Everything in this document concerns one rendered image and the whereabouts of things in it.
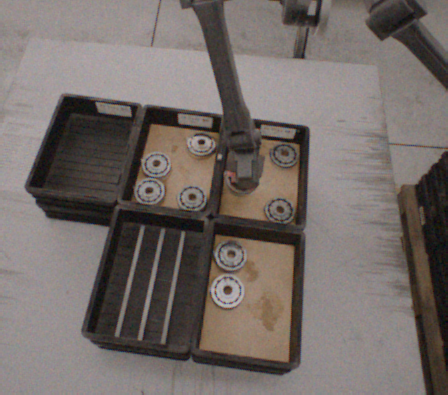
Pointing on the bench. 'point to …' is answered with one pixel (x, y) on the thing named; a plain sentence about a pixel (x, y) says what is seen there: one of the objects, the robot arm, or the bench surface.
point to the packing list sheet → (18, 150)
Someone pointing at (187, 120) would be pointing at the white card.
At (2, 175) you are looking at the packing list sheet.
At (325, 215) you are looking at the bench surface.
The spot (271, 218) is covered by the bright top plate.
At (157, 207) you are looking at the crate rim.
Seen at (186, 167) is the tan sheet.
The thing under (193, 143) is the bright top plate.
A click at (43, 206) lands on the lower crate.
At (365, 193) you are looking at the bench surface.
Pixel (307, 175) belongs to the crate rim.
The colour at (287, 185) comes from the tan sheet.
